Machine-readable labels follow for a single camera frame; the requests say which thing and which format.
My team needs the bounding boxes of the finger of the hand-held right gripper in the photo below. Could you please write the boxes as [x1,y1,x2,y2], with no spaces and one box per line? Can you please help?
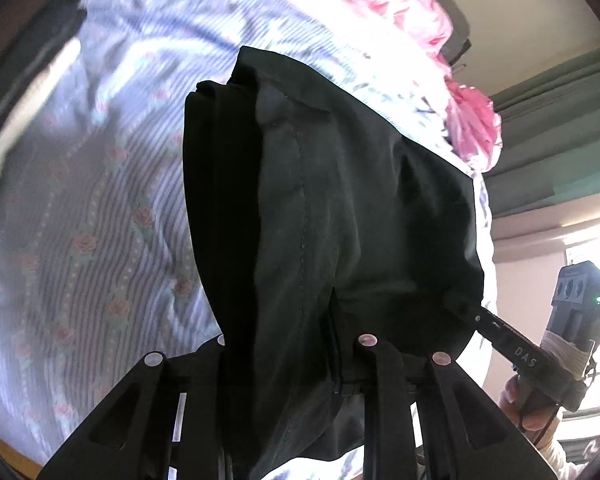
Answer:
[445,294,518,356]

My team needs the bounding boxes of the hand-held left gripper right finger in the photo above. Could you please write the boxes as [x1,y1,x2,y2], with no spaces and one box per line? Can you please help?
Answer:
[357,332,552,480]

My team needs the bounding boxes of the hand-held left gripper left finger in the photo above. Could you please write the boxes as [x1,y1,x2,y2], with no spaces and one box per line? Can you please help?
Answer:
[39,334,229,480]

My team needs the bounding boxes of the black pants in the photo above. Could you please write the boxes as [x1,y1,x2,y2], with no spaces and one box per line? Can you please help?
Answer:
[181,45,486,480]

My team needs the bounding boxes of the person's right forearm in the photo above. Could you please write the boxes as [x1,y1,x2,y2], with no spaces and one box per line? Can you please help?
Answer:
[532,427,598,480]

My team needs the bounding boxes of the person's right hand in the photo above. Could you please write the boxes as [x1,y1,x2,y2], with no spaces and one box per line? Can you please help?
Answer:
[499,374,567,435]

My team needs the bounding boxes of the green curtain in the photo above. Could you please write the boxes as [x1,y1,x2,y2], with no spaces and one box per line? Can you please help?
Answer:
[484,42,600,222]

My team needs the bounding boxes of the blue striped floral bed sheet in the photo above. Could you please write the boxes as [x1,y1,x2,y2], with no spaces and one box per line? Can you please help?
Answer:
[0,0,498,467]

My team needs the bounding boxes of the pink duvet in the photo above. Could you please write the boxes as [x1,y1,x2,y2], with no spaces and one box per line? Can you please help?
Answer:
[215,0,504,171]

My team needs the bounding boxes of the white folded garment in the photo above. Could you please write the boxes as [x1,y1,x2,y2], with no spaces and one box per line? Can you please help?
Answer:
[0,37,84,233]

